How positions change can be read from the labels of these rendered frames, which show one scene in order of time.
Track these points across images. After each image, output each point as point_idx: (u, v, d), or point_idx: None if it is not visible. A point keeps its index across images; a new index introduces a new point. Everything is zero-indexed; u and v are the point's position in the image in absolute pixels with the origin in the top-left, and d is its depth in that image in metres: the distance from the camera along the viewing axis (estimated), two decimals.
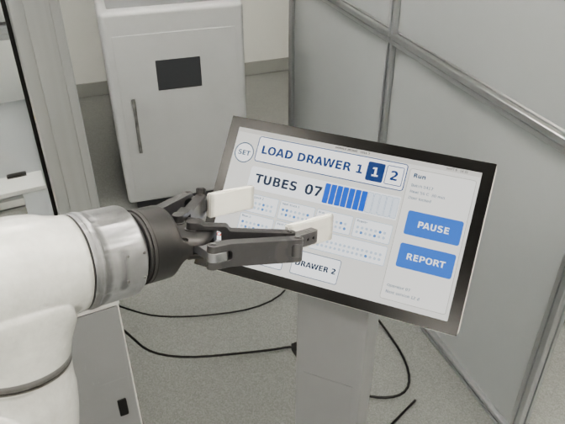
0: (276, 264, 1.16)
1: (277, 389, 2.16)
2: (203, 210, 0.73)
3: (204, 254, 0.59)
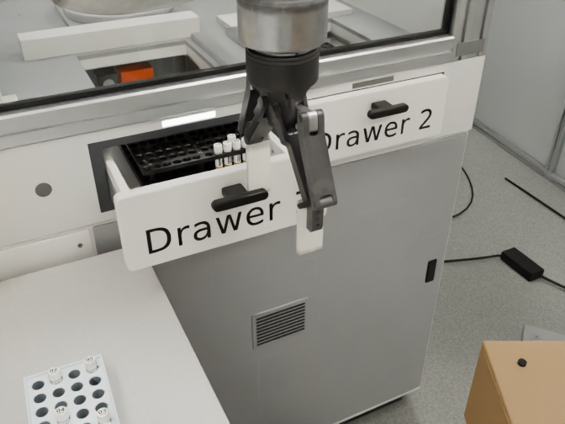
0: None
1: (500, 295, 1.96)
2: None
3: None
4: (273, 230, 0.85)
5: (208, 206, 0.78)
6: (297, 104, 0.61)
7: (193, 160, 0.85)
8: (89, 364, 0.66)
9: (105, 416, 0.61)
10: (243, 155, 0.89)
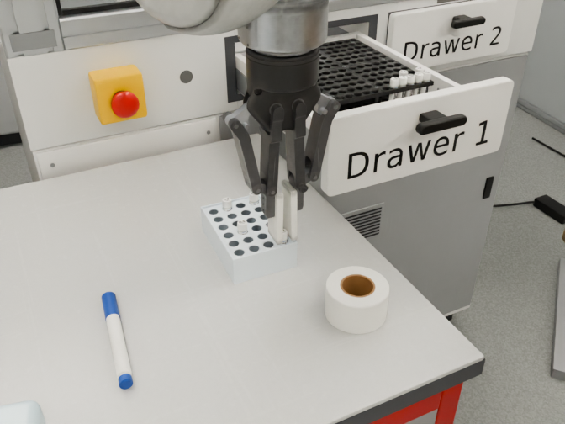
0: None
1: (535, 235, 2.10)
2: (289, 179, 0.71)
3: (235, 113, 0.63)
4: (453, 162, 0.86)
5: (404, 133, 0.79)
6: (314, 90, 0.66)
7: (373, 92, 0.86)
8: (254, 196, 0.81)
9: None
10: (414, 91, 0.90)
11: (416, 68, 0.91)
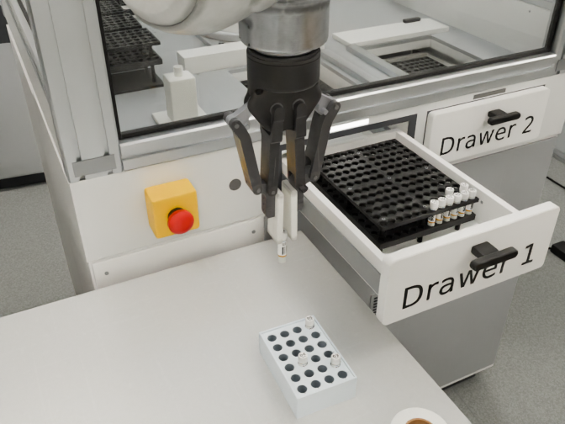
0: None
1: (554, 284, 2.13)
2: (289, 179, 0.71)
3: (236, 113, 0.63)
4: (499, 282, 0.89)
5: (457, 263, 0.82)
6: (315, 90, 0.66)
7: (422, 214, 0.89)
8: (310, 321, 0.84)
9: (339, 358, 0.78)
10: (461, 207, 0.93)
11: (462, 184, 0.94)
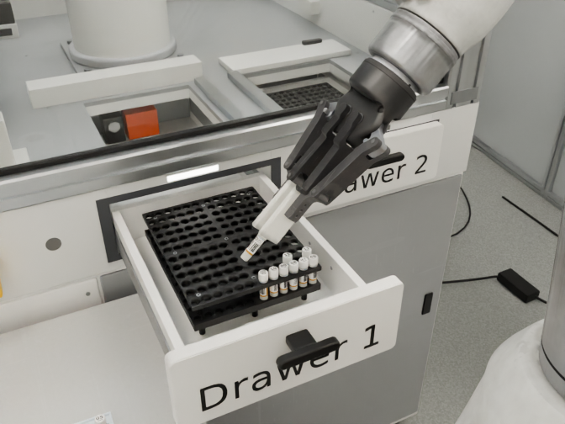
0: None
1: (497, 317, 1.99)
2: (310, 193, 0.71)
3: (334, 103, 0.75)
4: (338, 369, 0.75)
5: (270, 356, 0.68)
6: (380, 126, 0.67)
7: (247, 288, 0.75)
8: (99, 423, 0.70)
9: None
10: (300, 277, 0.79)
11: (303, 249, 0.80)
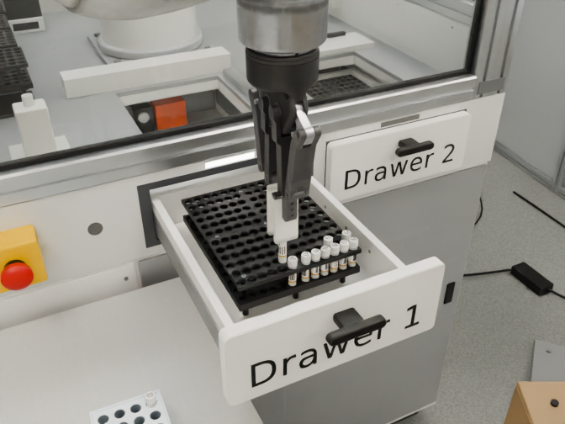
0: None
1: (511, 310, 2.01)
2: None
3: None
4: (379, 348, 0.77)
5: (318, 333, 0.70)
6: (298, 109, 0.61)
7: (291, 269, 0.77)
8: (150, 400, 0.72)
9: None
10: (340, 259, 0.81)
11: (343, 232, 0.82)
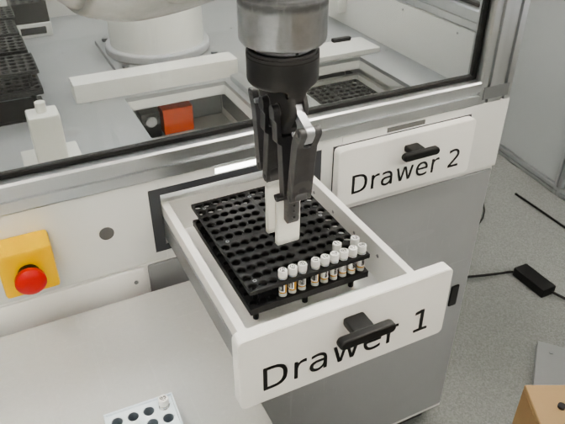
0: None
1: (514, 311, 2.02)
2: None
3: None
4: (388, 352, 0.78)
5: (328, 337, 0.71)
6: (298, 108, 0.61)
7: (300, 274, 0.78)
8: (163, 402, 0.73)
9: (287, 267, 0.78)
10: (349, 264, 0.82)
11: (351, 237, 0.83)
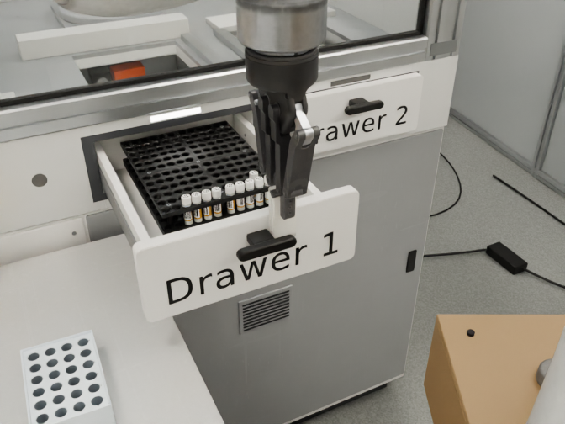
0: None
1: (485, 288, 2.02)
2: None
3: None
4: (299, 275, 0.80)
5: (232, 253, 0.73)
6: (298, 108, 0.61)
7: (214, 199, 0.81)
8: (181, 198, 0.79)
9: (202, 192, 0.80)
10: (266, 193, 0.85)
11: None
